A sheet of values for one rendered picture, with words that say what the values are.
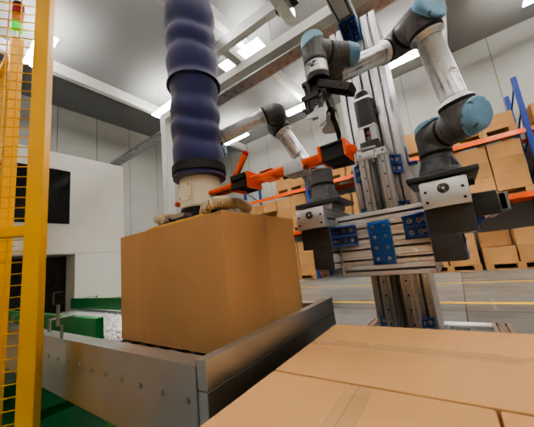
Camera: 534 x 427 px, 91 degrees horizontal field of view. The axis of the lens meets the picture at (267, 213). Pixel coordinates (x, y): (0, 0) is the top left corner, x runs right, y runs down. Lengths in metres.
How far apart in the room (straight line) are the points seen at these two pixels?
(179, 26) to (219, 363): 1.28
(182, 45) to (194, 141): 0.43
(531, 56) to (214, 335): 10.18
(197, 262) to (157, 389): 0.32
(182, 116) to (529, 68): 9.69
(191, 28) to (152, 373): 1.28
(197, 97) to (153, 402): 1.04
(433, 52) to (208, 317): 1.17
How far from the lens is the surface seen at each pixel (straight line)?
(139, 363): 0.82
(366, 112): 1.44
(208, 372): 0.63
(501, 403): 0.61
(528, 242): 7.93
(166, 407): 0.76
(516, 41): 10.60
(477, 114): 1.15
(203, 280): 0.82
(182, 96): 1.24
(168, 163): 4.31
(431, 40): 1.26
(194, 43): 1.36
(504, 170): 8.03
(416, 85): 10.33
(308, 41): 0.99
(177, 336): 0.95
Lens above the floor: 0.80
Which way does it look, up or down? 10 degrees up
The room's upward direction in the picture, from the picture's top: 6 degrees counter-clockwise
